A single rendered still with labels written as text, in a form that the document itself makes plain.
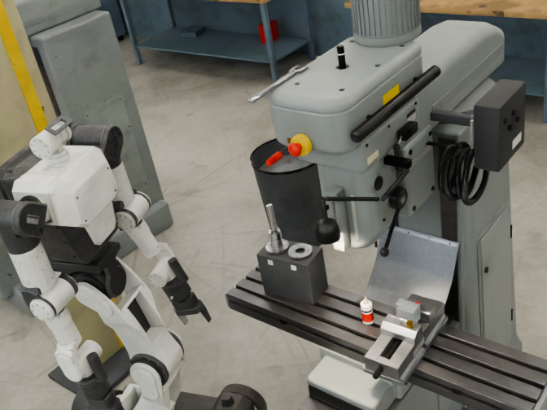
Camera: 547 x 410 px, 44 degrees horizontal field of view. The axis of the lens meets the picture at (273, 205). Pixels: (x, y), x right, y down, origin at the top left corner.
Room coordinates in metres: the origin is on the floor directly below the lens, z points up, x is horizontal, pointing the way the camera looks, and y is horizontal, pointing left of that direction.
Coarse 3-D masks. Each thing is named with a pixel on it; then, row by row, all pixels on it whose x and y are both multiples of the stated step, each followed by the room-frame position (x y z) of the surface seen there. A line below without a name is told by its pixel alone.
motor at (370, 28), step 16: (352, 0) 1.97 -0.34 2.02; (368, 0) 1.91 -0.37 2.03; (384, 0) 1.88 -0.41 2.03; (400, 0) 1.89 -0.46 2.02; (416, 0) 1.93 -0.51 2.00; (352, 16) 1.99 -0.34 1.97; (368, 16) 1.91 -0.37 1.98; (384, 16) 1.89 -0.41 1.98; (400, 16) 1.89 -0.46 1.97; (416, 16) 1.91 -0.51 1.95; (368, 32) 1.92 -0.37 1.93; (384, 32) 1.89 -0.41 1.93; (400, 32) 1.89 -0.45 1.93; (416, 32) 1.91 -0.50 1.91
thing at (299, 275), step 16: (256, 256) 2.09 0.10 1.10; (272, 256) 2.05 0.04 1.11; (288, 256) 2.03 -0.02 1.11; (304, 256) 2.00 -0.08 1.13; (320, 256) 2.03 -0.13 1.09; (272, 272) 2.05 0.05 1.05; (288, 272) 2.01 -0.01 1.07; (304, 272) 1.97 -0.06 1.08; (320, 272) 2.02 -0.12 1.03; (272, 288) 2.06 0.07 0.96; (288, 288) 2.02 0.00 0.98; (304, 288) 1.97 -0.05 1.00; (320, 288) 2.00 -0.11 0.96
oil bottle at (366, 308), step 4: (364, 300) 1.82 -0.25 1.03; (368, 300) 1.82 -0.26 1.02; (364, 304) 1.81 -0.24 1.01; (368, 304) 1.81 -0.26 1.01; (364, 308) 1.80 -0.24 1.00; (368, 308) 1.80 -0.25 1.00; (372, 308) 1.81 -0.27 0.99; (364, 312) 1.80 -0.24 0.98; (368, 312) 1.80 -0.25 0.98; (372, 312) 1.81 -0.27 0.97; (364, 316) 1.80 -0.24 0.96; (368, 316) 1.80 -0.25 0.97; (372, 316) 1.80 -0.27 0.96; (364, 320) 1.81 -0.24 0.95; (368, 320) 1.80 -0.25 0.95; (372, 320) 1.80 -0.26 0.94; (368, 324) 1.80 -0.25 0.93
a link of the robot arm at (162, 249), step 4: (160, 244) 2.00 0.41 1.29; (164, 244) 2.02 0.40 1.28; (156, 248) 1.98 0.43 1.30; (160, 248) 1.99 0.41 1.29; (164, 248) 2.01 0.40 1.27; (168, 248) 2.02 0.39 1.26; (148, 252) 1.97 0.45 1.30; (152, 252) 1.97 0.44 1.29; (156, 252) 1.97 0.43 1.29; (160, 252) 2.03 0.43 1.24; (164, 252) 2.02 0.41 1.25; (168, 252) 2.01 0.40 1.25; (172, 252) 2.02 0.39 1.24; (148, 256) 1.97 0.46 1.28; (152, 256) 1.96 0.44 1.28; (156, 256) 2.04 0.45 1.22; (160, 256) 2.03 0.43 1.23; (172, 256) 2.01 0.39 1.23
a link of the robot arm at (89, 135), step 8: (80, 128) 2.02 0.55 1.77; (88, 128) 2.00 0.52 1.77; (96, 128) 1.99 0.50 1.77; (72, 136) 2.00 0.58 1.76; (80, 136) 1.99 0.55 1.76; (88, 136) 1.98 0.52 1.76; (96, 136) 1.96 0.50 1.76; (72, 144) 1.99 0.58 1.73; (80, 144) 1.98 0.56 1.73; (88, 144) 1.97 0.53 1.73; (96, 144) 1.95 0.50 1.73; (120, 160) 2.00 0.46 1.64; (112, 168) 1.96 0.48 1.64
